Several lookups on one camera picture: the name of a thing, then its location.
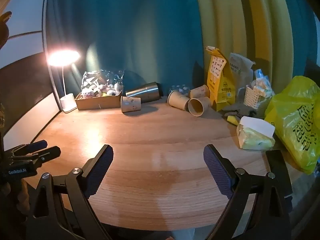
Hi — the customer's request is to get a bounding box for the dark hanging object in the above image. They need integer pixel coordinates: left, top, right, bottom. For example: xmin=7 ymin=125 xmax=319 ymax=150
xmin=0 ymin=11 xmax=12 ymax=49

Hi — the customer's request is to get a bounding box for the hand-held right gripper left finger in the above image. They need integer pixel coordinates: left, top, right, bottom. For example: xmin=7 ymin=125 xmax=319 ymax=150
xmin=25 ymin=144 xmax=114 ymax=240

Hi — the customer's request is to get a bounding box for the tissue pack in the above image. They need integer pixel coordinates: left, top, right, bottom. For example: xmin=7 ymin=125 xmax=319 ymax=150
xmin=236 ymin=116 xmax=276 ymax=151

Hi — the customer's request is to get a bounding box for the pile of white snack packets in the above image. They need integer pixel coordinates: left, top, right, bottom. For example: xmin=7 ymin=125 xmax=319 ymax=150
xmin=81 ymin=82 xmax=123 ymax=98

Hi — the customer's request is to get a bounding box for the yellow plastic bag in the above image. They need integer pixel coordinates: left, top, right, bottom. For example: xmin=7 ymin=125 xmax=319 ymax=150
xmin=264 ymin=76 xmax=320 ymax=175

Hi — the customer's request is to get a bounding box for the yellow curtain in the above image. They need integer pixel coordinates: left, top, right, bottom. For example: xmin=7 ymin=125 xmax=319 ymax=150
xmin=194 ymin=0 xmax=320 ymax=93

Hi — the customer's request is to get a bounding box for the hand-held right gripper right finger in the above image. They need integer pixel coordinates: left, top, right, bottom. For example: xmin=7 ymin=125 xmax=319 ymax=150
xmin=203 ymin=144 xmax=293 ymax=240

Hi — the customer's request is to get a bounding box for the pale packets bundle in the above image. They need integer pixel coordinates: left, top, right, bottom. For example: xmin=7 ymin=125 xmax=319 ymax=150
xmin=252 ymin=69 xmax=274 ymax=98

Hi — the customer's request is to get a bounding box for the white plastic basket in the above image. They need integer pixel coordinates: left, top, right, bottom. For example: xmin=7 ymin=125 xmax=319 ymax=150
xmin=244 ymin=85 xmax=266 ymax=109

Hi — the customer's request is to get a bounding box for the yellow paper bag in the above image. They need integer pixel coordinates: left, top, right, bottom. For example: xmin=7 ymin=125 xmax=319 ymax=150
xmin=204 ymin=46 xmax=237 ymax=112

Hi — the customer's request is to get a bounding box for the teal curtain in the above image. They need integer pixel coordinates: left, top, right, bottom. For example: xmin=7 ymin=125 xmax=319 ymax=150
xmin=44 ymin=0 xmax=206 ymax=98

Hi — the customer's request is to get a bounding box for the dark cloth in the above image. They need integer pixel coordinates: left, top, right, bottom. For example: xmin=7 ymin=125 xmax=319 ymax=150
xmin=222 ymin=104 xmax=258 ymax=118

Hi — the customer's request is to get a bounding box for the steel tumbler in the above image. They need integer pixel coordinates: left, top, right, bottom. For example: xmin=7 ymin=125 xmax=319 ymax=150
xmin=125 ymin=82 xmax=162 ymax=103

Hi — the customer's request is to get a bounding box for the white desk lamp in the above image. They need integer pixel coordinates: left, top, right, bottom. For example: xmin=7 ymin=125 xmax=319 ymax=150
xmin=47 ymin=50 xmax=81 ymax=113

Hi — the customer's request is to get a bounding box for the brown cardboard box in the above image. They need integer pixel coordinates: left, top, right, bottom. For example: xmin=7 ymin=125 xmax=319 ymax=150
xmin=75 ymin=92 xmax=123 ymax=111

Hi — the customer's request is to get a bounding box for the white paper bag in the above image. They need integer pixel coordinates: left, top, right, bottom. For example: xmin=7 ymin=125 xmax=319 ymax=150
xmin=229 ymin=52 xmax=256 ymax=91

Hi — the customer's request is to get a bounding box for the printed brown paper cup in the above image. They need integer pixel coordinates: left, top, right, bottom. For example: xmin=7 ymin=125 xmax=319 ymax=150
xmin=121 ymin=96 xmax=142 ymax=113

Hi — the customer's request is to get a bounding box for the small yellow packet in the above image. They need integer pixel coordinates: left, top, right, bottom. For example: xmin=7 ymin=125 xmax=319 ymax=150
xmin=226 ymin=115 xmax=242 ymax=126

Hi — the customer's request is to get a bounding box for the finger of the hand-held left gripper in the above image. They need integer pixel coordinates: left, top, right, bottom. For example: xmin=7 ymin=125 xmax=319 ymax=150
xmin=9 ymin=140 xmax=48 ymax=157
xmin=10 ymin=146 xmax=62 ymax=166

